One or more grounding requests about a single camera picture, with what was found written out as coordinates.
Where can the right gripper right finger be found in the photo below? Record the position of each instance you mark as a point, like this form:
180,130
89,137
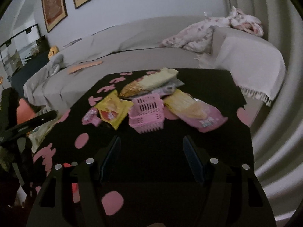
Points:
192,158

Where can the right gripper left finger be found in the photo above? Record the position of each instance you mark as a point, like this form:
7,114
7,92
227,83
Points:
113,146

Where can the yellow snack packet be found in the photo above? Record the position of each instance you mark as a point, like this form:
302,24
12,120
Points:
112,109

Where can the small pink wrapper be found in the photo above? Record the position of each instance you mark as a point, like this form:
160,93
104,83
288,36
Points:
91,117

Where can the pink yellow snack bag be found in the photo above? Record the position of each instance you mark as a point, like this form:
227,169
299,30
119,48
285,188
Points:
196,113

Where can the cream noodle snack bag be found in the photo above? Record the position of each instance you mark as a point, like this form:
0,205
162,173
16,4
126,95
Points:
148,82

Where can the yellow trash bag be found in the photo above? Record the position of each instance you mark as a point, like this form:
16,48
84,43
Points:
38,134

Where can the red plastic kids chair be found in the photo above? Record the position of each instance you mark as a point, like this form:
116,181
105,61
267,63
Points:
24,112

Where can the pink plastic basket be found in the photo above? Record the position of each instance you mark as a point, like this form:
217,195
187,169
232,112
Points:
147,113

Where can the black pink patterned tablecloth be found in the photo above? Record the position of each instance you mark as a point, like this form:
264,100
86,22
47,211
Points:
148,179

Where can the dark fish tank cabinet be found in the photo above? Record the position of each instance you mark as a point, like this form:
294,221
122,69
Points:
27,71

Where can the grey crumpled wrapper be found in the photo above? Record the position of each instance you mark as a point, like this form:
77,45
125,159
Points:
168,88

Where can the grey shark plush toy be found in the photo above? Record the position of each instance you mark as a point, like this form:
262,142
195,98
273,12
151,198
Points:
55,64

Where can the long pink shoehorn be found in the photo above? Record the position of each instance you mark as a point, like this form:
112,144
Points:
78,67

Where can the grey pleated curtain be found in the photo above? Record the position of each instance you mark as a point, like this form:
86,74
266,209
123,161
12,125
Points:
276,79

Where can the yellow face cushion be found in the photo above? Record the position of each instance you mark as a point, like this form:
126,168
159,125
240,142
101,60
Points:
53,51

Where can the grey covered sofa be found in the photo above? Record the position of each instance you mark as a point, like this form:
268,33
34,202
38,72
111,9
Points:
132,47

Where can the pink floral blanket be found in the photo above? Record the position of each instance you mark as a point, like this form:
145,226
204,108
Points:
198,36

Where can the left framed red picture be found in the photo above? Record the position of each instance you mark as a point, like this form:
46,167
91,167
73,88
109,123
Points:
54,11

